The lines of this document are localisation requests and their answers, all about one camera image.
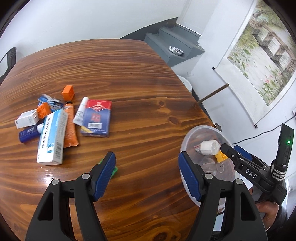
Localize clear plastic round container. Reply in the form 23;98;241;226
179;124;239;207

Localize black power cable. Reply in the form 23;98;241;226
232;114;296;145

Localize white plastic bucket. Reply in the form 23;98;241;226
177;75;192;93

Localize grey staircase steps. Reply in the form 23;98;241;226
144;24;205;67

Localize wooden stick handle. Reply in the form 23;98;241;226
197;83;229;104

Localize hanging landscape scroll painting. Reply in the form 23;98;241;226
215;1;295;125

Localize crumpled foil tray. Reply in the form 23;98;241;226
169;46;184;56

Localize red blue card box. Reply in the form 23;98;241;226
80;99;112;138

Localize black metal chair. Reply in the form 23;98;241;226
0;47;17;85

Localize white blue vitamin box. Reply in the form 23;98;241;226
37;109;68;165

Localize white gauze roll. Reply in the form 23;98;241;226
194;140;221;156

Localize orange toy brick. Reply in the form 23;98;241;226
61;85;74;101
37;102;52;120

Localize orange cream tube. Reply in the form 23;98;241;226
64;101;79;148

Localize dark blue bottle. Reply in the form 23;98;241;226
19;123;44;143

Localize small white carton box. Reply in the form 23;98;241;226
15;109;40;129

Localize person's right hand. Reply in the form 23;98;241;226
255;201;280;230

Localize blue foil wrapper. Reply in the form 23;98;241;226
38;94;65;112

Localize yellow toy brick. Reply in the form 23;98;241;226
215;151;228;163

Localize green toy brick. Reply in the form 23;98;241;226
99;159;118;178

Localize small white ointment tube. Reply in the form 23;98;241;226
72;96;89;126

